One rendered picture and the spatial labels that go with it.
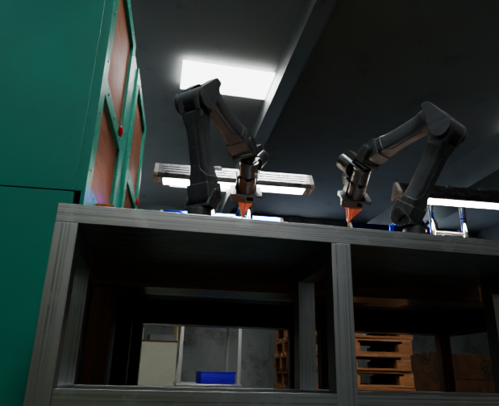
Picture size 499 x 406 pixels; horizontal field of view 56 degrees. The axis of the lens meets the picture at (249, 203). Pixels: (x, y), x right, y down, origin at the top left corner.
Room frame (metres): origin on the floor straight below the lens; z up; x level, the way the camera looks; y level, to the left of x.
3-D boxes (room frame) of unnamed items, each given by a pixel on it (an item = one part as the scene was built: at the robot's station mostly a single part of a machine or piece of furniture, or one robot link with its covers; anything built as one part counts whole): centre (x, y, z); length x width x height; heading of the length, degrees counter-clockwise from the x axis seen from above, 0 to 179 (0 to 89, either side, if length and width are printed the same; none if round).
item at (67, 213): (1.45, -0.12, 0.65); 1.20 x 0.90 x 0.04; 101
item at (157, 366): (7.13, 2.03, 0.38); 2.25 x 0.72 x 0.77; 101
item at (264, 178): (1.70, 0.06, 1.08); 0.62 x 0.08 x 0.07; 98
